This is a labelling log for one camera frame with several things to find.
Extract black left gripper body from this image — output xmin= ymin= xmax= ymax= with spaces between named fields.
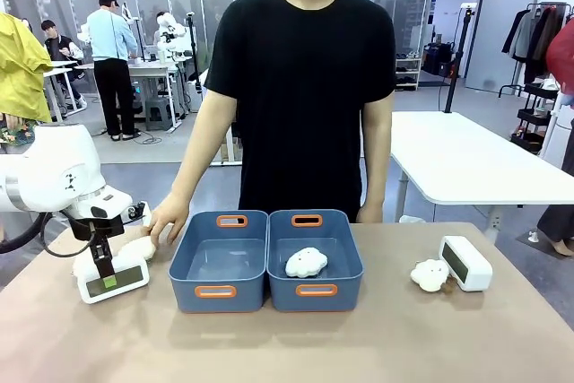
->
xmin=66 ymin=205 xmax=126 ymax=248

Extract white digital clock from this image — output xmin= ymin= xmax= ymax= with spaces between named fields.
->
xmin=72 ymin=250 xmax=151 ymax=305
xmin=438 ymin=235 xmax=494 ymax=292

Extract white cloud plush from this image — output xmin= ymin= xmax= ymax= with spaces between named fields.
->
xmin=410 ymin=258 xmax=450 ymax=293
xmin=284 ymin=246 xmax=329 ymax=279
xmin=110 ymin=236 xmax=159 ymax=263

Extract person's right forearm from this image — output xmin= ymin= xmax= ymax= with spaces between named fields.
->
xmin=171 ymin=129 xmax=228 ymax=205

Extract person's left forearm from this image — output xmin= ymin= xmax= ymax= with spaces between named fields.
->
xmin=361 ymin=135 xmax=395 ymax=210

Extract person's right hand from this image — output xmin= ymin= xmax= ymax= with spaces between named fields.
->
xmin=147 ymin=193 xmax=192 ymax=246

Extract person's left hand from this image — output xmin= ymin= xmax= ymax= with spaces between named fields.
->
xmin=357 ymin=200 xmax=385 ymax=224

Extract floral patterned garment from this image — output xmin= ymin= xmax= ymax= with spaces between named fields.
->
xmin=0 ymin=114 xmax=38 ymax=154

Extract grey plastic stool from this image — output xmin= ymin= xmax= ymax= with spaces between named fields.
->
xmin=143 ymin=96 xmax=177 ymax=133

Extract white background desk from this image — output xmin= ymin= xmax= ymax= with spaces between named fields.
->
xmin=73 ymin=58 xmax=192 ymax=129

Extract yellow jacket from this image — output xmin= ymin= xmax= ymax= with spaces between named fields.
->
xmin=0 ymin=12 xmax=55 ymax=125

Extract man in light blue shirt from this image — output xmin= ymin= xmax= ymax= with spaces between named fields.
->
xmin=85 ymin=0 xmax=142 ymax=143

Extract seated person in dark jacket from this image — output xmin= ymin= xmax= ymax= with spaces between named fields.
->
xmin=39 ymin=19 xmax=89 ymax=111

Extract black slim tripod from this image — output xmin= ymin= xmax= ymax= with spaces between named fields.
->
xmin=185 ymin=10 xmax=204 ymax=95

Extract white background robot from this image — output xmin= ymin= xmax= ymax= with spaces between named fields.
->
xmin=153 ymin=10 xmax=188 ymax=65

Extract person's black t-shirt torso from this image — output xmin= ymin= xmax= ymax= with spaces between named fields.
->
xmin=204 ymin=0 xmax=397 ymax=223

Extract white shoe rack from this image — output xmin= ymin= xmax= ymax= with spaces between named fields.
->
xmin=394 ymin=57 xmax=423 ymax=89

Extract white table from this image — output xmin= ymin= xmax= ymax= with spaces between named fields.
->
xmin=388 ymin=110 xmax=574 ymax=246

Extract black equipment cases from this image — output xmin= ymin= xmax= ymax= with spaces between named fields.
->
xmin=422 ymin=41 xmax=464 ymax=79

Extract black trolley cart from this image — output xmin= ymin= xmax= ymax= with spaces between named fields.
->
xmin=509 ymin=81 xmax=561 ymax=156

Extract bystander's dark trouser leg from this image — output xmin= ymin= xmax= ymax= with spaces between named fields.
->
xmin=535 ymin=202 xmax=574 ymax=259

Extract clothes rack with coats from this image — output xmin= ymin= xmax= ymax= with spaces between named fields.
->
xmin=499 ymin=1 xmax=574 ymax=98

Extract red garment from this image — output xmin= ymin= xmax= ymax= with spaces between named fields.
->
xmin=545 ymin=19 xmax=574 ymax=89

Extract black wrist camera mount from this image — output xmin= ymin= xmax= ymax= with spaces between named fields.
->
xmin=123 ymin=200 xmax=150 ymax=225

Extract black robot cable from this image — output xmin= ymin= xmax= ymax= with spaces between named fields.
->
xmin=0 ymin=211 xmax=93 ymax=259

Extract blue basket orange handles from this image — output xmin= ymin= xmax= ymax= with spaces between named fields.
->
xmin=266 ymin=208 xmax=365 ymax=313
xmin=168 ymin=209 xmax=271 ymax=314

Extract black tripod with camera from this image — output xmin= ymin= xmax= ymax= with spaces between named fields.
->
xmin=442 ymin=3 xmax=477 ymax=115

